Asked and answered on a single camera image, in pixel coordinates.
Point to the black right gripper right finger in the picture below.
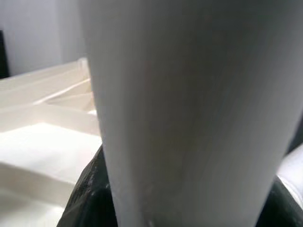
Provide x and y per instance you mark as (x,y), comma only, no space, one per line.
(284,212)

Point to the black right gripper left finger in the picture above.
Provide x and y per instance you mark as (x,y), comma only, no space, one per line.
(94,196)

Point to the white plastic table top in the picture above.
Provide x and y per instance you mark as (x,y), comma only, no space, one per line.
(35,153)

